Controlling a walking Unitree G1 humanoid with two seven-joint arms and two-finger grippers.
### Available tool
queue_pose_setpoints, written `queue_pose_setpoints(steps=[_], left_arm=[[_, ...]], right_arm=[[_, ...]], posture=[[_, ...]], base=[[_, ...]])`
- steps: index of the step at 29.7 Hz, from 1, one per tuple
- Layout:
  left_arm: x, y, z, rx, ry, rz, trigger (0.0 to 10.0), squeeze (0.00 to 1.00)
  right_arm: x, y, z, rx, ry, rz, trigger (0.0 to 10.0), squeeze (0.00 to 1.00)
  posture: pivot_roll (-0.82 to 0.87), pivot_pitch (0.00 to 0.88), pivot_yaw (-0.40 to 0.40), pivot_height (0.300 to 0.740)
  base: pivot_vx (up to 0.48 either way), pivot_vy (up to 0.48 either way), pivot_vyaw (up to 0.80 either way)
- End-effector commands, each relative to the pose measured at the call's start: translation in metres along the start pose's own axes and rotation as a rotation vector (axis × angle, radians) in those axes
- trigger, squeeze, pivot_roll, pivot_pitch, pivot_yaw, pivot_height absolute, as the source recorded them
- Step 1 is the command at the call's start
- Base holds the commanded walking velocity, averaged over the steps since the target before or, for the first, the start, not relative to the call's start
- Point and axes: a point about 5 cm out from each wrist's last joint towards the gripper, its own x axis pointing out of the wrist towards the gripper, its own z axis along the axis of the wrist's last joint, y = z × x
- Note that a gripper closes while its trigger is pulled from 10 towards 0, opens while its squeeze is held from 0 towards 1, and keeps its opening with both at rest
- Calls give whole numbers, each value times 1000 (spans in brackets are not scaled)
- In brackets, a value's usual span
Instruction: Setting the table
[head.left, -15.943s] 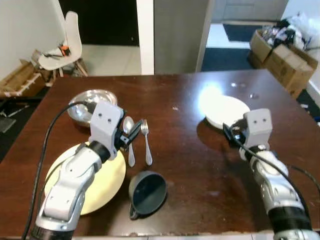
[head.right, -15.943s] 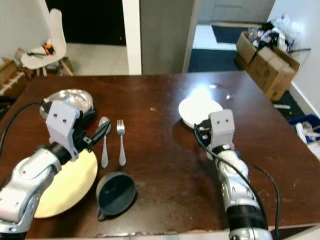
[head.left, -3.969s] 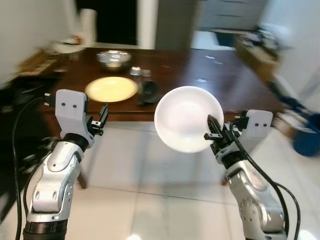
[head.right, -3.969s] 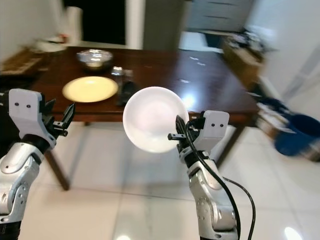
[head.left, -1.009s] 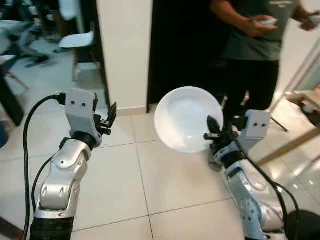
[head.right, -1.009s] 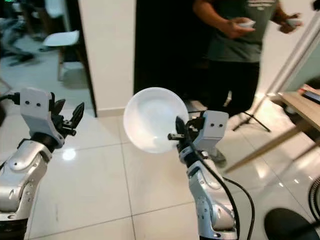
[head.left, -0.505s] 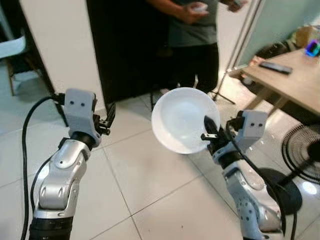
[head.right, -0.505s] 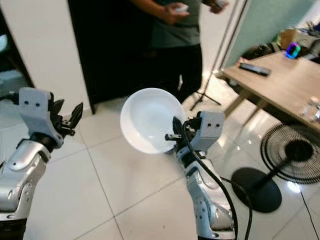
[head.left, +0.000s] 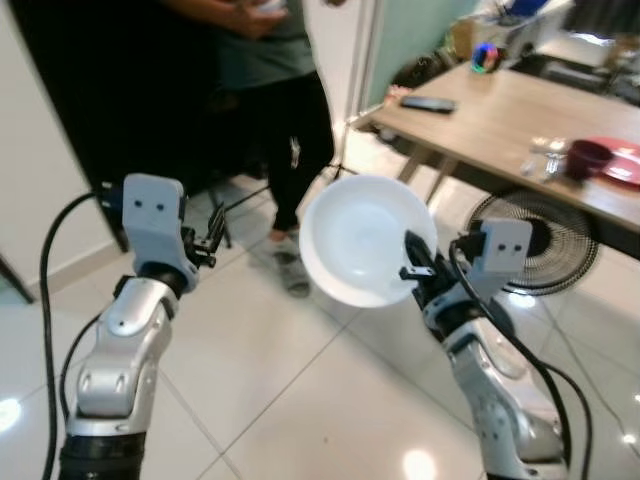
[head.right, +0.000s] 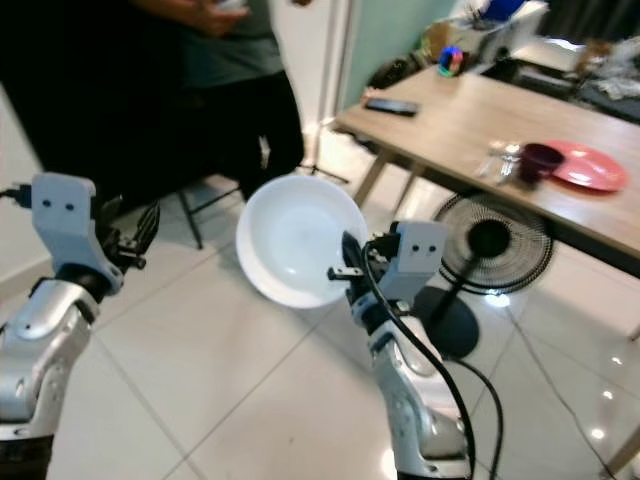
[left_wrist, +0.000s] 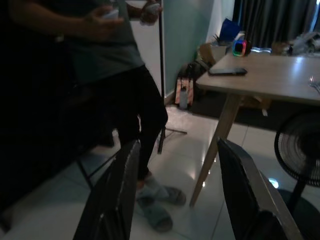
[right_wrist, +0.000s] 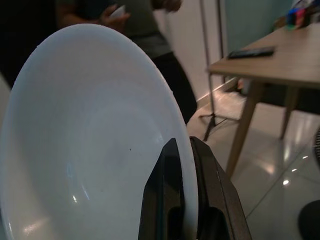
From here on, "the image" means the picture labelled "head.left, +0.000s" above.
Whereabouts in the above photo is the person in black trousers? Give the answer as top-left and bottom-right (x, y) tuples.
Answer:
(165, 0), (338, 300)

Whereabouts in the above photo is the silver metal spoon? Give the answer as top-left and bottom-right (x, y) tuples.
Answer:
(544, 137), (570, 183)

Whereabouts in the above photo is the black smartphone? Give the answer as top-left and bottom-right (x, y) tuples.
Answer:
(399, 95), (459, 115)

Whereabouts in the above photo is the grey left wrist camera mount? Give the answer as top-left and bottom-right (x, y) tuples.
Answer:
(120, 174), (202, 294)

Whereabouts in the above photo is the blue bag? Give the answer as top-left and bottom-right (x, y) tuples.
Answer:
(504, 0), (548, 18)

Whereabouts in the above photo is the red round plate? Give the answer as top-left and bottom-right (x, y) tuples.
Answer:
(580, 137), (640, 189)

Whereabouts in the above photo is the rainbow coloured ring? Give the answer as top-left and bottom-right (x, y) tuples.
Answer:
(471, 42), (501, 76)

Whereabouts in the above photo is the wooden dining table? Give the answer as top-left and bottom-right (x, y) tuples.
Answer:
(352, 62), (640, 263)

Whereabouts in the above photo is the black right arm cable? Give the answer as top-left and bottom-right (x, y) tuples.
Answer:
(448, 240), (594, 480)

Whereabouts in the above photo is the white round bowl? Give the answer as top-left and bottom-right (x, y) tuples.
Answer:
(299, 174), (440, 309)

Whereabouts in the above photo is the silver metal fork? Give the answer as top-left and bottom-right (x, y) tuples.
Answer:
(520, 137), (548, 179)

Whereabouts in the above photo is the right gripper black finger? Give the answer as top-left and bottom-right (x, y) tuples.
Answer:
(403, 230), (441, 278)

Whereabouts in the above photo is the pile of clothes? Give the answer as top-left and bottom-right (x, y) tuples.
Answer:
(603, 42), (640, 99)

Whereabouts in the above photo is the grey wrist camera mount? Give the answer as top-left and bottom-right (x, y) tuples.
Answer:
(120, 174), (202, 294)
(468, 218), (535, 293)

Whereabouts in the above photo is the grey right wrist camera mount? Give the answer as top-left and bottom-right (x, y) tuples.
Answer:
(468, 218), (535, 293)

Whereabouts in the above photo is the purple cup with handle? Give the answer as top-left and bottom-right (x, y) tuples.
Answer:
(565, 139), (614, 183)

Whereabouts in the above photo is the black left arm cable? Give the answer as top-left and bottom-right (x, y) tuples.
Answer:
(38, 184), (127, 480)

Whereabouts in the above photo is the brown cardboard box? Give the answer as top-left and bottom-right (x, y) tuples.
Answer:
(449, 20), (478, 62)

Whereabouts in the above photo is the black floor fan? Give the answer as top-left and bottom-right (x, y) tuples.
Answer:
(466, 190), (600, 298)

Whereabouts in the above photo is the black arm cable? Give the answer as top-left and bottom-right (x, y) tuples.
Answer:
(448, 240), (594, 480)
(38, 184), (127, 480)

